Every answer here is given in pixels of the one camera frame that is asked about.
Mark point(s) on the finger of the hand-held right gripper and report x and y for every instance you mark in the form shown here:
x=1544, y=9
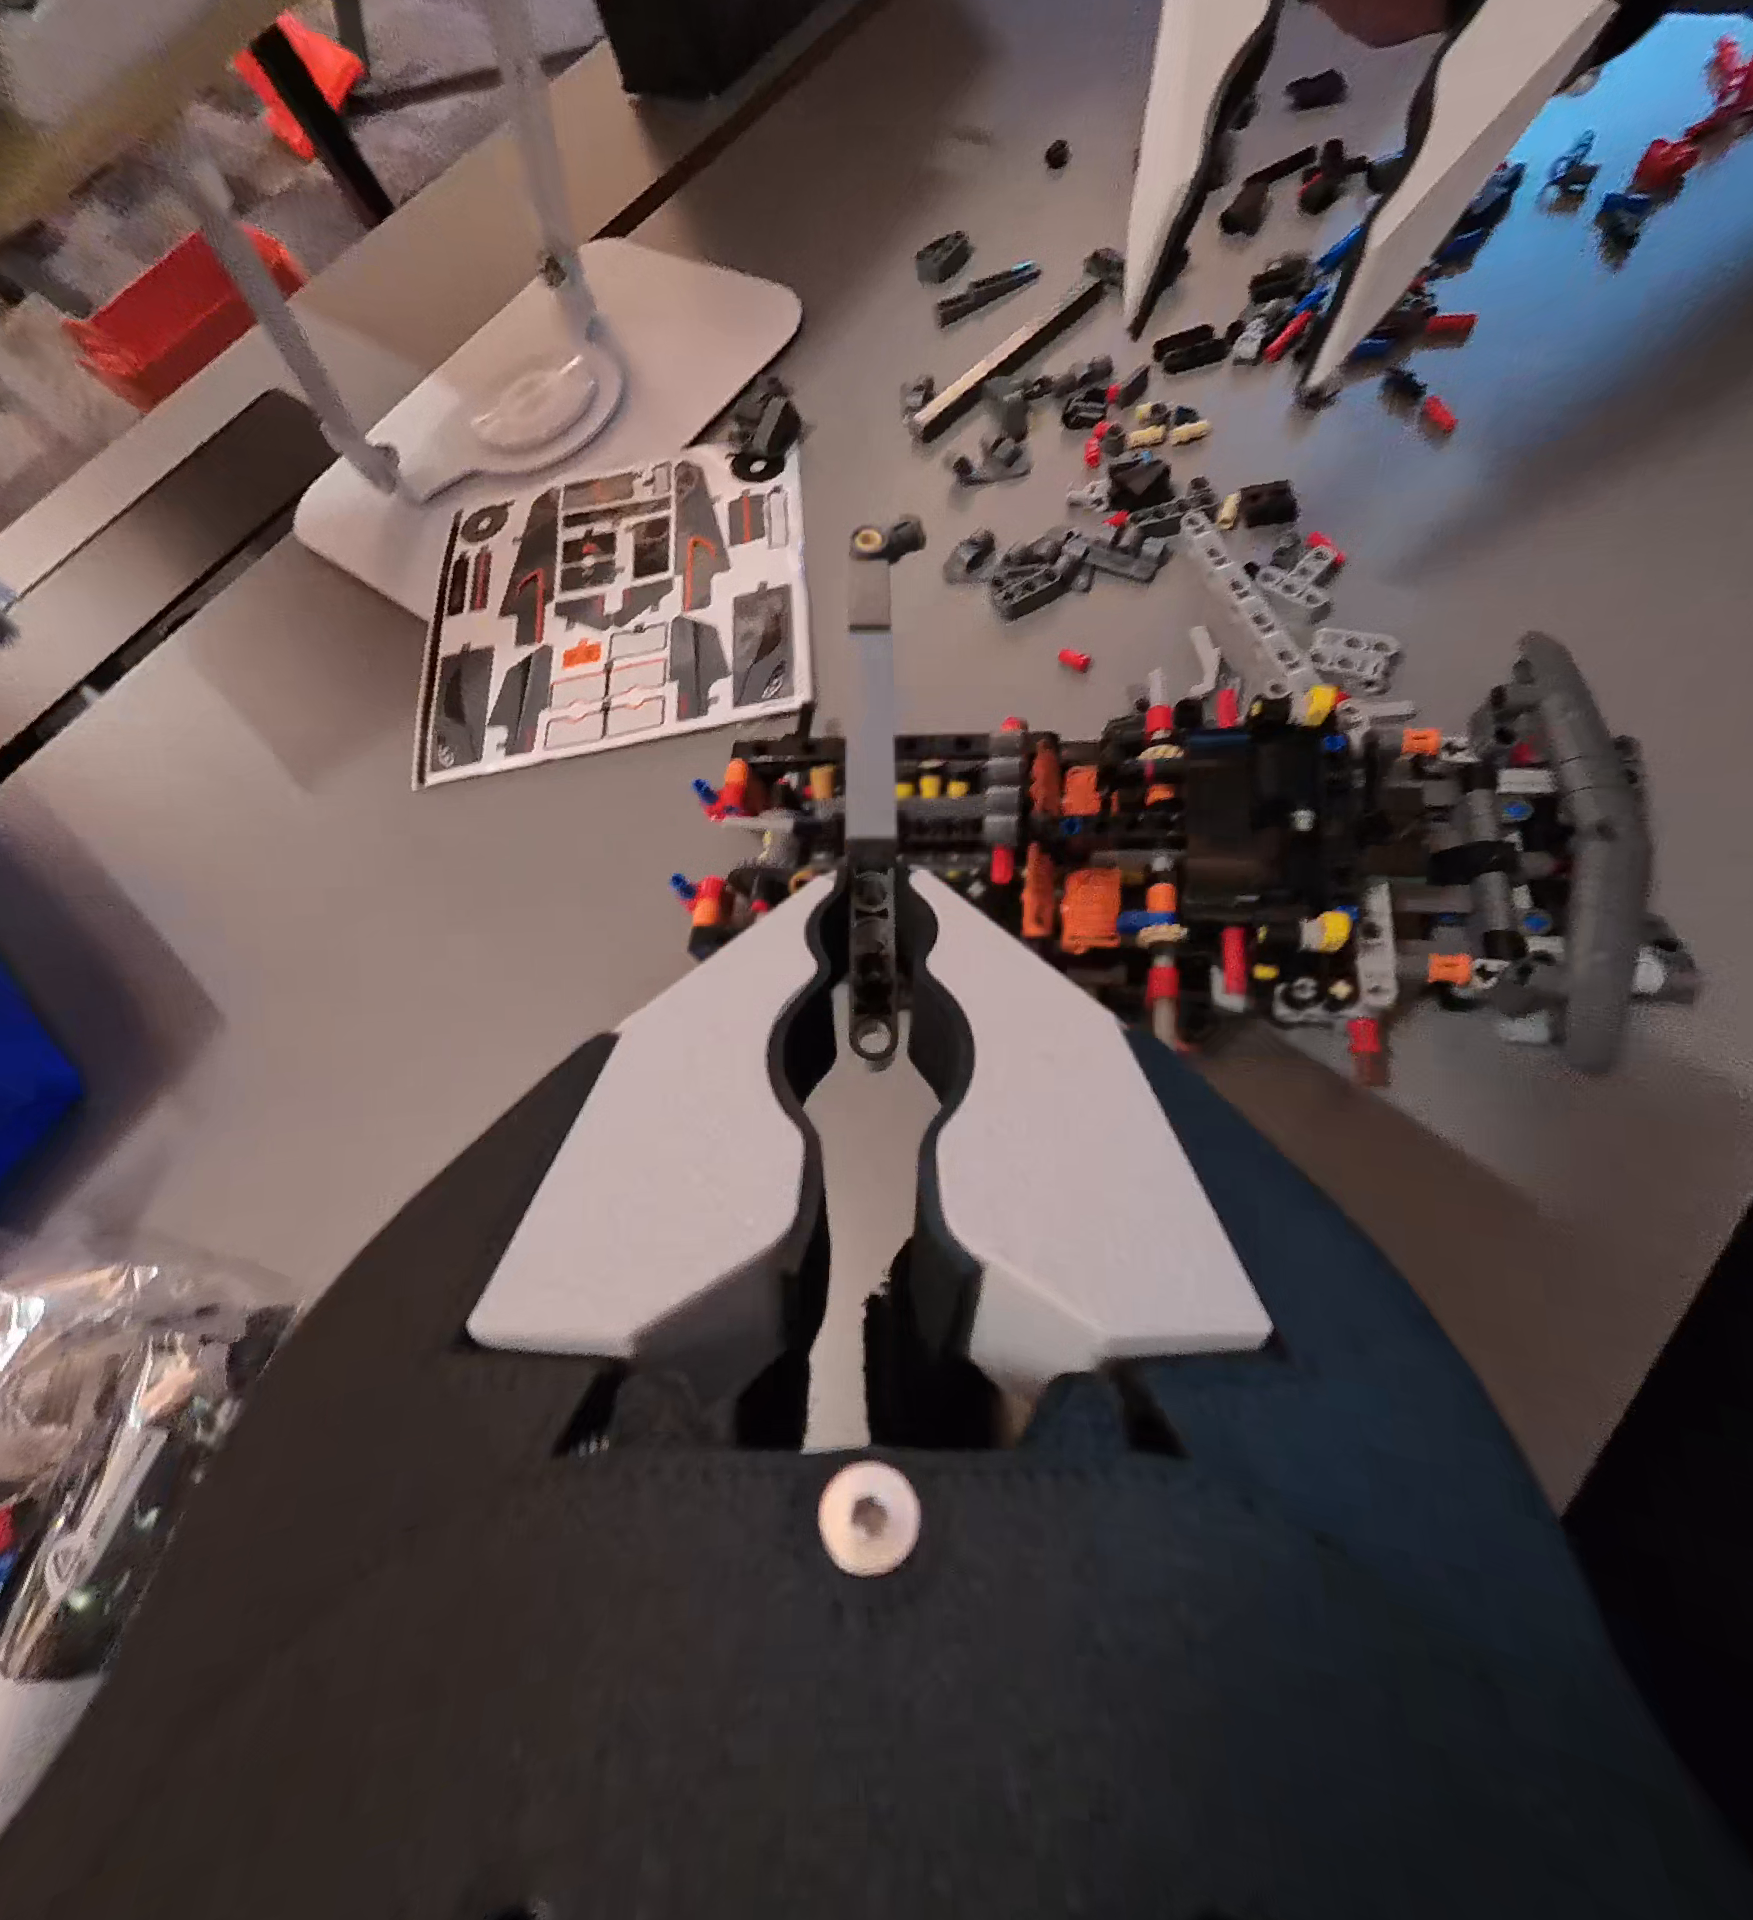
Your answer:
x=1184, y=122
x=1489, y=105

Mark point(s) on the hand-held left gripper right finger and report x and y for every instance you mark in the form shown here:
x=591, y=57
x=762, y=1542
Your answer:
x=1100, y=1186

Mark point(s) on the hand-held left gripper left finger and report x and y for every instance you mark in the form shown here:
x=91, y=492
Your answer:
x=653, y=1186

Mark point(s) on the pile of lego pieces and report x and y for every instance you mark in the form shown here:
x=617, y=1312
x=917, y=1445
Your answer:
x=1057, y=563

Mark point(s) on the long dark grey lego beam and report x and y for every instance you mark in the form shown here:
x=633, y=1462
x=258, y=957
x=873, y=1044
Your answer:
x=1008, y=352

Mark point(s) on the partly built lego car chassis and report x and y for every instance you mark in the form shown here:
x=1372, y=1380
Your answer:
x=1251, y=841

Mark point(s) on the long light grey lego beam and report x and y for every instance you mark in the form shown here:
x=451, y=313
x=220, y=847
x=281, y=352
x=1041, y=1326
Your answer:
x=1244, y=598

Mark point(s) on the lego sticker sheet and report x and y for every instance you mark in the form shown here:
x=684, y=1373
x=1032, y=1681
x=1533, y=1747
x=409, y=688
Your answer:
x=621, y=629

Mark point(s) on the plastic bag of lego parts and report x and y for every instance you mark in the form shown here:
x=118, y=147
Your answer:
x=82, y=1424

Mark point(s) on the white book stand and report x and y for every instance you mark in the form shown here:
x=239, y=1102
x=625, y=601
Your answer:
x=695, y=303

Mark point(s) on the red plastic bin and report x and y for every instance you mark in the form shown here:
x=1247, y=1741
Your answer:
x=309, y=83
x=172, y=321

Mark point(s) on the dark grey lego bracket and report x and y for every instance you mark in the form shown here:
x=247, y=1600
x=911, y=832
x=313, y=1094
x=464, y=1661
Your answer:
x=770, y=429

